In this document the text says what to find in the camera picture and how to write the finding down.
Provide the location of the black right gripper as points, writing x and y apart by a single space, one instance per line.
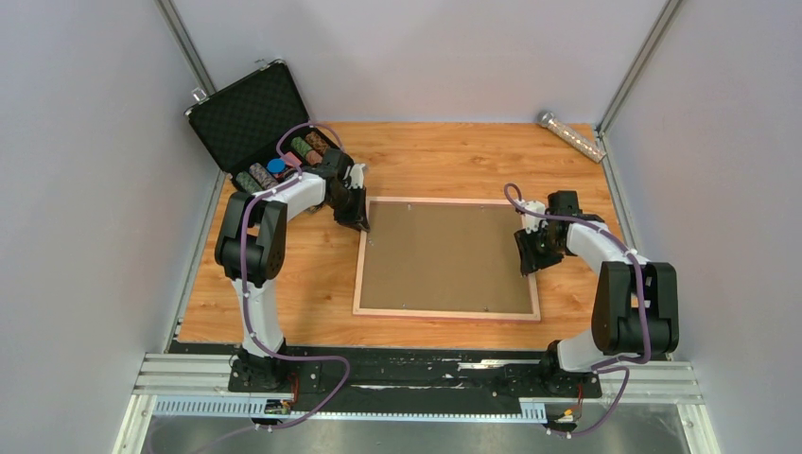
530 261

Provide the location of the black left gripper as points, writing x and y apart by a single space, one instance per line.
358 218

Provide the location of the brown backing board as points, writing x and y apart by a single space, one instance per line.
445 257

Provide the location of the wooden picture frame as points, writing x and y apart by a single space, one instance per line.
536 301

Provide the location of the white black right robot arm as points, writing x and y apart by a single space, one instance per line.
635 313

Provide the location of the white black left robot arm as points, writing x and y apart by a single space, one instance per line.
252 245

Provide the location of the blue poker chip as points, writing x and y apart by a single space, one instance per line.
276 166

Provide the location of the black poker chip case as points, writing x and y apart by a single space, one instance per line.
241 125

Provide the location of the glittery silver tube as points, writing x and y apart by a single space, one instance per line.
547 120

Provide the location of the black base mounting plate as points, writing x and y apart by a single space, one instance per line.
385 382

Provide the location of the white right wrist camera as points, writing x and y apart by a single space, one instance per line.
533 214

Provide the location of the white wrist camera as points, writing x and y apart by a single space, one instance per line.
356 176
533 214

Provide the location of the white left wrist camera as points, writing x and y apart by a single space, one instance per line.
356 176

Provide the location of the aluminium front rail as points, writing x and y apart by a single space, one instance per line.
659 382

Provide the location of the left aluminium enclosure post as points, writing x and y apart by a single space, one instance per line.
178 29

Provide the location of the aluminium enclosure post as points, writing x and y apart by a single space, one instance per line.
178 29
655 35

